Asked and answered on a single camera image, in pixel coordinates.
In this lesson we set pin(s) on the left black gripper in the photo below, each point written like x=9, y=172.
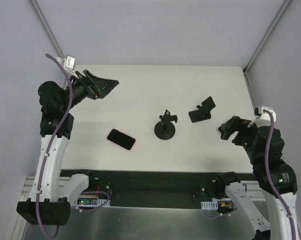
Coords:
x=89, y=88

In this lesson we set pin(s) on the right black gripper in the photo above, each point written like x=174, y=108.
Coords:
x=239, y=131

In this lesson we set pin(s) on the folding black phone stand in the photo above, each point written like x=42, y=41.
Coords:
x=203, y=111

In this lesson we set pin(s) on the pink case smartphone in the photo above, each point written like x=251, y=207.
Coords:
x=121, y=139

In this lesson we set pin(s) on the round base black phone stand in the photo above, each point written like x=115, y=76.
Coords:
x=165, y=129

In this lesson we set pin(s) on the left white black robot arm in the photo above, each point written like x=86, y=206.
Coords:
x=47, y=203

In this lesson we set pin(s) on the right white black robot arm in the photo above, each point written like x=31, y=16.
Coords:
x=263, y=145

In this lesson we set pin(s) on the white case smartphone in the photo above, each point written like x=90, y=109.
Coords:
x=219, y=130

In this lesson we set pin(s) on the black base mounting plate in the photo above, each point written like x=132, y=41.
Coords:
x=146, y=189

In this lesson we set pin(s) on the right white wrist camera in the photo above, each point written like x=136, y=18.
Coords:
x=262, y=118

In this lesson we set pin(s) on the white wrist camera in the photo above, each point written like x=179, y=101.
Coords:
x=68, y=64
x=262, y=118

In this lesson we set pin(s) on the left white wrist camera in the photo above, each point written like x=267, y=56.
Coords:
x=68, y=64

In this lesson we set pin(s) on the right aluminium frame post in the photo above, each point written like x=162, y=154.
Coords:
x=267, y=34

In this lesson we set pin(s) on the aluminium frame post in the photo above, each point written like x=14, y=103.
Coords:
x=46, y=28
x=267, y=34

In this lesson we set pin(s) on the aluminium extrusion rail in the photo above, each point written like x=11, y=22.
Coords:
x=252, y=189

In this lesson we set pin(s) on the right white cable duct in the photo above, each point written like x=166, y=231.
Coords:
x=209, y=205

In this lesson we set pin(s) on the white cable duct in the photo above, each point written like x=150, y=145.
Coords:
x=209, y=205
x=92, y=203

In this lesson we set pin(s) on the left aluminium frame post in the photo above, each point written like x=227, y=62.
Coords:
x=46, y=28

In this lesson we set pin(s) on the left white cable duct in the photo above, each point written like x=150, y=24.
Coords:
x=92, y=203

